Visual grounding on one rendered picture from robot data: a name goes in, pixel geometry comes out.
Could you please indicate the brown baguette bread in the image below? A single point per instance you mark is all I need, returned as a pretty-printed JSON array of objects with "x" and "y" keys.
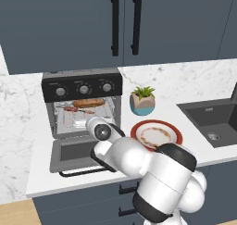
[{"x": 89, "y": 103}]

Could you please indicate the green plant in pot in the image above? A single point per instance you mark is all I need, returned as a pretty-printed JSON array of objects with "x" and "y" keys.
[{"x": 142, "y": 103}]

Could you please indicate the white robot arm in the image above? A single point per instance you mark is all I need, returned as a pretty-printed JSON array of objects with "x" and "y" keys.
[{"x": 166, "y": 182}]

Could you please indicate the red rimmed white plate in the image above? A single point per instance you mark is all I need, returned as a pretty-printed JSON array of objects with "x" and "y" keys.
[{"x": 155, "y": 134}]

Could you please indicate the toaster oven glass door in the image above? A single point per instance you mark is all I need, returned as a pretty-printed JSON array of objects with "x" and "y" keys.
[{"x": 72, "y": 153}]

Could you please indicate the kebab skewer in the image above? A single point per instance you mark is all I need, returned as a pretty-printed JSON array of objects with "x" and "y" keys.
[{"x": 74, "y": 109}]

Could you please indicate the black toaster oven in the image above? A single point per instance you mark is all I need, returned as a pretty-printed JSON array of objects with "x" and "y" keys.
[{"x": 81, "y": 80}]

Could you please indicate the dark blue drawer front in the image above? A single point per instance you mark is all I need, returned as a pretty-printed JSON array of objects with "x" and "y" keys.
[
  {"x": 83, "y": 216},
  {"x": 80, "y": 196}
]

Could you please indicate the silver toaster oven knob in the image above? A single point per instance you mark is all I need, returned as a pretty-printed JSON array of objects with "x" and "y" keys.
[
  {"x": 107, "y": 87},
  {"x": 60, "y": 91},
  {"x": 84, "y": 89}
]

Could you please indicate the dark blue base cupboard door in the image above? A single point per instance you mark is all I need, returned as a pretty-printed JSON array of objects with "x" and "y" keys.
[{"x": 220, "y": 191}]

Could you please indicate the dark grey sink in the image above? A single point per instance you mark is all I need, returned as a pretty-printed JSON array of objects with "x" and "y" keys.
[{"x": 209, "y": 120}]

